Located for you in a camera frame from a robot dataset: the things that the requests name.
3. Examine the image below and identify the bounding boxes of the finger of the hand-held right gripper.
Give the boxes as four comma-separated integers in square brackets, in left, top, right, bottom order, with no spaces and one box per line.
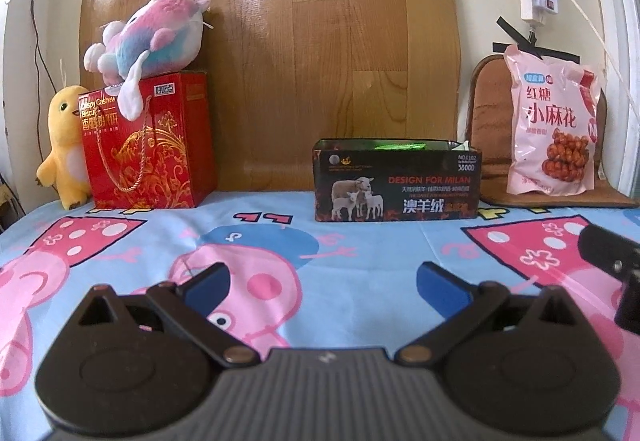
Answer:
[579,222,640,332]

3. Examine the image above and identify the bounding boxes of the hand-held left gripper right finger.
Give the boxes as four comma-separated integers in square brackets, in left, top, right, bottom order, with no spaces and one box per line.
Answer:
[397,262,578,368]

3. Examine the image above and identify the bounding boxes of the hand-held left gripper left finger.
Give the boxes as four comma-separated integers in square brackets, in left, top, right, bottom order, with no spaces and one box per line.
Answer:
[75,262,261,368]

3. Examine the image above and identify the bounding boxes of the black printed box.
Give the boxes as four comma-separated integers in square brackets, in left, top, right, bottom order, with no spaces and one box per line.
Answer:
[314,138,484,223]

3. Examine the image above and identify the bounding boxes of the green snack packet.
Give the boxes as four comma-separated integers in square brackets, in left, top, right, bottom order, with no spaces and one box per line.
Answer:
[372,142,437,153]

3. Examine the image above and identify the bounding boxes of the cartoon printed bed sheet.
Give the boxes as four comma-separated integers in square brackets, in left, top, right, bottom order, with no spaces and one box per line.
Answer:
[0,190,640,441]

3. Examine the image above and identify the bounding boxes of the pink snack bag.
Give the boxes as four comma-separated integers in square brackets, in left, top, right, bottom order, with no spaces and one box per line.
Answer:
[502,44,600,196]

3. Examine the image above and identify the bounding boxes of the red gift box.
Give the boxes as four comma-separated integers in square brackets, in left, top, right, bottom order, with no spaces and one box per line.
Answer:
[78,72,218,212]

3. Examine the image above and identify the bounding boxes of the brown seat cushion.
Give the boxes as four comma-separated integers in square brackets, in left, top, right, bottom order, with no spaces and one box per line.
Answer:
[470,54,640,209]

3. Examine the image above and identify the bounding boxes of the yellow plush toy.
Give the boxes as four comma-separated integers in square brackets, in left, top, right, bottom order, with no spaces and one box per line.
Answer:
[36,86,94,210]

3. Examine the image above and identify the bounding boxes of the black tape strip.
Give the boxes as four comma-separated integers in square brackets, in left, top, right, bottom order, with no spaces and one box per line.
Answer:
[492,16,582,64]

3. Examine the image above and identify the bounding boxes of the pink blue plush toy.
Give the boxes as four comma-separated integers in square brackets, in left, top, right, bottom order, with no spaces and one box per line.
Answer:
[83,0,211,122]

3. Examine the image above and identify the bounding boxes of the wooden board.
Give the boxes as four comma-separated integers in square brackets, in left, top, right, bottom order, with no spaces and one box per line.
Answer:
[79,0,485,192]

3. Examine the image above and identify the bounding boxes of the white cable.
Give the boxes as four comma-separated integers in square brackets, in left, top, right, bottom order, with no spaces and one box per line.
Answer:
[537,0,640,114]

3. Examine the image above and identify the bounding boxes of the dark wall cable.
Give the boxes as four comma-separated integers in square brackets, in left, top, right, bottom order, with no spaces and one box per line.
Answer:
[29,0,58,94]

